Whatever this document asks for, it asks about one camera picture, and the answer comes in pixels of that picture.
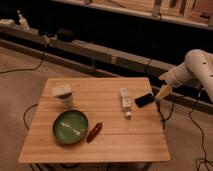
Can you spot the black smartphone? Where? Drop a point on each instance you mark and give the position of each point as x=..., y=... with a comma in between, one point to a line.
x=144, y=100

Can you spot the black round device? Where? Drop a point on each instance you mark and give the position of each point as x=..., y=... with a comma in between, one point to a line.
x=65, y=35

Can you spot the white spray bottle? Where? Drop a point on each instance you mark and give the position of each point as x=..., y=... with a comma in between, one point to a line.
x=23, y=22

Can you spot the red chili pepper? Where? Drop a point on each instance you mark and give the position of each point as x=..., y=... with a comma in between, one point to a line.
x=94, y=132

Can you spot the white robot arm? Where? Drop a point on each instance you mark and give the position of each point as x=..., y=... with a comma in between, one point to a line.
x=198, y=64

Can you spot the green round plate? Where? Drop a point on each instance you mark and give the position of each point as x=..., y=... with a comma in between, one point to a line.
x=70, y=127

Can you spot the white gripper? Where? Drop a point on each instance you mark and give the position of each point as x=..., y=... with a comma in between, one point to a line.
x=175, y=78

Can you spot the white plastic bottle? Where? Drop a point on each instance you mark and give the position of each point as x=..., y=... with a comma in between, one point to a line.
x=125, y=102

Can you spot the white paper cup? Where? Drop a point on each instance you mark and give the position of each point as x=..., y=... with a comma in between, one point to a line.
x=64, y=94

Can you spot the wooden table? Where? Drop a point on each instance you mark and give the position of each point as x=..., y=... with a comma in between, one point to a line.
x=138, y=139

